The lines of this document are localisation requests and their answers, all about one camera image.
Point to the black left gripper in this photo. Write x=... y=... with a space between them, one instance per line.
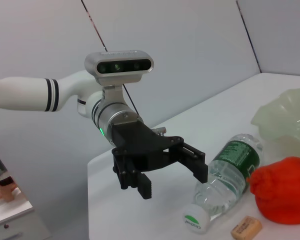
x=135 y=140

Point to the green label water bottle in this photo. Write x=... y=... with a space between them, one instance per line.
x=230 y=175

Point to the red knitted orange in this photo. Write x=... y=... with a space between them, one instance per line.
x=282 y=190

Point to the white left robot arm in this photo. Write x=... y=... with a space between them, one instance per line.
x=20 y=92

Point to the tan eraser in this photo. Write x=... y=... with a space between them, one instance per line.
x=246 y=227

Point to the translucent wavy fruit plate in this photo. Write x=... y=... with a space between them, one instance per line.
x=277 y=120

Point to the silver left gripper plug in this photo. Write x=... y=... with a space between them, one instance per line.
x=160 y=130

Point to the white drawer cabinet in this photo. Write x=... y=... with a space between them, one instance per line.
x=12 y=220

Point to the brown wooden object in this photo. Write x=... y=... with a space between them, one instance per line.
x=5 y=191

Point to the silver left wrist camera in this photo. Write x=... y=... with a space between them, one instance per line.
x=120 y=66

